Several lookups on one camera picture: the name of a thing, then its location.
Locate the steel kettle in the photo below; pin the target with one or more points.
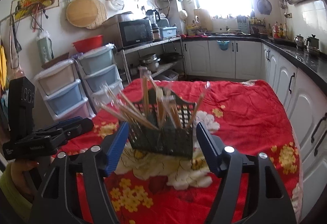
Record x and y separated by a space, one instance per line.
299 41

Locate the green knife block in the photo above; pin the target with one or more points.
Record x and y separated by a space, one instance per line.
243 24

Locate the black countertop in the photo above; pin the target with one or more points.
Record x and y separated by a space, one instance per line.
314 67

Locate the blue hanging bin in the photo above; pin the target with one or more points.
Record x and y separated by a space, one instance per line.
223 45

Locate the left hand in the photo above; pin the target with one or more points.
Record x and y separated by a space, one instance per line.
17 170

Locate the blue storage box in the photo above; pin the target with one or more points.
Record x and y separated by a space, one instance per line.
168 32

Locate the dark teapot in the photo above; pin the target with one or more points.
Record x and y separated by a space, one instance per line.
312 44

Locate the green sleeved left forearm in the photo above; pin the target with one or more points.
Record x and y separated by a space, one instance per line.
21 206

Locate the white base cabinets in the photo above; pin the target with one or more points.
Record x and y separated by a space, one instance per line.
303 101

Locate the fruit wall picture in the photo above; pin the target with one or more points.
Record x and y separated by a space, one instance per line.
20 9

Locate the round wooden board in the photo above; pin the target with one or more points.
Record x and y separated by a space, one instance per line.
81 13

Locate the chopsticks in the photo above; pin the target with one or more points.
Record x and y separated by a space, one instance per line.
158 104
206 88

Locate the right plastic drawer tower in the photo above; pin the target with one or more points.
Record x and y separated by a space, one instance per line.
97 67

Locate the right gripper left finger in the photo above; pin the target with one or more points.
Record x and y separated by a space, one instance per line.
57 198

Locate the wooden cutting board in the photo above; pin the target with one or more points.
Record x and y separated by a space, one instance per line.
203 19

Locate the steel pot stack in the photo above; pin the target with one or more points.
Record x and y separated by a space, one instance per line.
151 61

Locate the plastic drawer tower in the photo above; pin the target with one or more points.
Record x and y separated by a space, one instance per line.
62 92
97 67

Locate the red plastic basin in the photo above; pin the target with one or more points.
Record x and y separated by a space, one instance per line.
88 44

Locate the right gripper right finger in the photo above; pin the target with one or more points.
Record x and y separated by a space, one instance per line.
267 200

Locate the dark green utensil basket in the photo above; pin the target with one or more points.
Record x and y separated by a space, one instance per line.
168 140

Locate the metal shelf rack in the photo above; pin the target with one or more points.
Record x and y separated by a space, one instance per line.
170 51

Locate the left plastic drawer tower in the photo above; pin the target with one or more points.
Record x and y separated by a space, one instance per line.
62 92

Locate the red floral blanket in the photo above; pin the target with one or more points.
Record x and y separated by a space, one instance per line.
154 188

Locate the black microwave oven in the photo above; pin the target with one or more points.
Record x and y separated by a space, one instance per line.
127 34

